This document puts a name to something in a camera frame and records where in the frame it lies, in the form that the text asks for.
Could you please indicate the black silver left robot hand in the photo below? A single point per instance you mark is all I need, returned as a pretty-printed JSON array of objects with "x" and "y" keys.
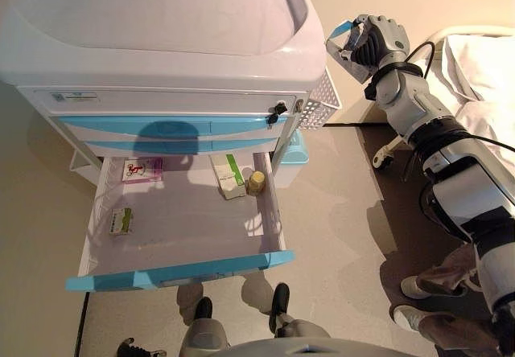
[{"x": 137, "y": 352}]

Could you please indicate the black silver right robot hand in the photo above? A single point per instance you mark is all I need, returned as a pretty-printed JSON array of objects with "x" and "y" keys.
[{"x": 382, "y": 39}]

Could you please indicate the blue white medicine box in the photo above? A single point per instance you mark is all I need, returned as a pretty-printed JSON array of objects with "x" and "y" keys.
[{"x": 338, "y": 49}]

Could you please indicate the blue white cart drawer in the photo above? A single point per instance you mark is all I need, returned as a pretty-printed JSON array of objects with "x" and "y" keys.
[
  {"x": 100, "y": 124},
  {"x": 181, "y": 220},
  {"x": 241, "y": 144}
]

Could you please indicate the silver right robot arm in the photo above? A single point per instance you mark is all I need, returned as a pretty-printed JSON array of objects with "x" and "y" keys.
[{"x": 462, "y": 192}]

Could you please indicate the yellow medicine jar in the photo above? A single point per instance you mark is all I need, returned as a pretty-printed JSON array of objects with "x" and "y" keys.
[{"x": 256, "y": 183}]

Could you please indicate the white locked cart drawer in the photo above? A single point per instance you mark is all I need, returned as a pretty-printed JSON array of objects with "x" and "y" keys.
[{"x": 161, "y": 101}]

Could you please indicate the black baseboard strip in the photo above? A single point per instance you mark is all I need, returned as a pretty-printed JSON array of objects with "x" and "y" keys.
[
  {"x": 83, "y": 325},
  {"x": 350, "y": 124}
]

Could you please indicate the grey left robot leg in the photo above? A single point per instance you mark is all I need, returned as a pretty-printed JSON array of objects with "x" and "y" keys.
[{"x": 207, "y": 333}]

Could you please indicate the grey robot leg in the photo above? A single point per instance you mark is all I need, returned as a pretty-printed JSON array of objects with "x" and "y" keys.
[
  {"x": 281, "y": 313},
  {"x": 207, "y": 333}
]

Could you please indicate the white perforated side basket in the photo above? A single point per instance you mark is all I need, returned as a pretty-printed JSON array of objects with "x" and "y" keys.
[{"x": 322, "y": 103}]

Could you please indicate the brass metal latch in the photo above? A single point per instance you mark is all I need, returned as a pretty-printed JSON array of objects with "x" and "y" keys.
[{"x": 298, "y": 106}]

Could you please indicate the white bed sheet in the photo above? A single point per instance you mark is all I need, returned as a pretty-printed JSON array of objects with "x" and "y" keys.
[{"x": 483, "y": 91}]

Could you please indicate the white bed caster wheel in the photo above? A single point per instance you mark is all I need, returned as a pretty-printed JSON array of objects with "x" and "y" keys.
[{"x": 382, "y": 160}]

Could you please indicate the black-headed key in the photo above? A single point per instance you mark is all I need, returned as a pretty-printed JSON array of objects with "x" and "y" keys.
[
  {"x": 273, "y": 120},
  {"x": 278, "y": 107}
]

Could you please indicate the small green white box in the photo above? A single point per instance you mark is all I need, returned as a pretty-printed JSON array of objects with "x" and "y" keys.
[{"x": 120, "y": 221}]

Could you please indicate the blue lidded waste bin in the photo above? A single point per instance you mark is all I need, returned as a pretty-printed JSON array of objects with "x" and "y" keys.
[{"x": 293, "y": 156}]

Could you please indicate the grey right robot leg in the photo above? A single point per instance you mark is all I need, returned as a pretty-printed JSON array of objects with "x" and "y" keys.
[{"x": 281, "y": 313}]

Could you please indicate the grey robot torso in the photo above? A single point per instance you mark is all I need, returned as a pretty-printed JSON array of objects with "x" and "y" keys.
[{"x": 301, "y": 349}]

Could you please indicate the pink box red figure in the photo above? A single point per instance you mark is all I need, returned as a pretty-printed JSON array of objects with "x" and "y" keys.
[{"x": 142, "y": 170}]

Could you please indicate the tall white green box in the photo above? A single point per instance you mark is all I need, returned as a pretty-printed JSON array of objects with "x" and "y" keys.
[{"x": 228, "y": 176}]

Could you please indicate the white blue medical cart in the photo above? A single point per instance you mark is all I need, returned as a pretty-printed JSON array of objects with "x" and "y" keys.
[{"x": 161, "y": 71}]

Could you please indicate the white grey sneaker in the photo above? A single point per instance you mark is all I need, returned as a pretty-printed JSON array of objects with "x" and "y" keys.
[
  {"x": 406, "y": 318},
  {"x": 410, "y": 286}
]

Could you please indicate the cart label sticker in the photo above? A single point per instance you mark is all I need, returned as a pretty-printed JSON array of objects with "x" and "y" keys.
[{"x": 74, "y": 97}]

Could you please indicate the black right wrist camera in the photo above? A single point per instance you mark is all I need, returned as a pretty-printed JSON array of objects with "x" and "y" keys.
[{"x": 371, "y": 91}]

